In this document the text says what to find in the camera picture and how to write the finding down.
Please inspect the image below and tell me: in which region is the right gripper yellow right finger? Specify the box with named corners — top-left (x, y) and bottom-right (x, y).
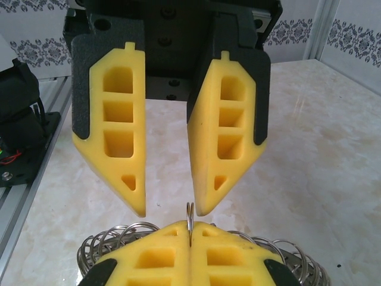
top-left (189, 220), bottom-right (300, 286)

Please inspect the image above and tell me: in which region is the aluminium frame post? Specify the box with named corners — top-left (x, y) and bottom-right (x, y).
top-left (302, 17), bottom-right (330, 62)

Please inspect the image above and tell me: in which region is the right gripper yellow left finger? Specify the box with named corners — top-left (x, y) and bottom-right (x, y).
top-left (79, 220), bottom-right (191, 286)

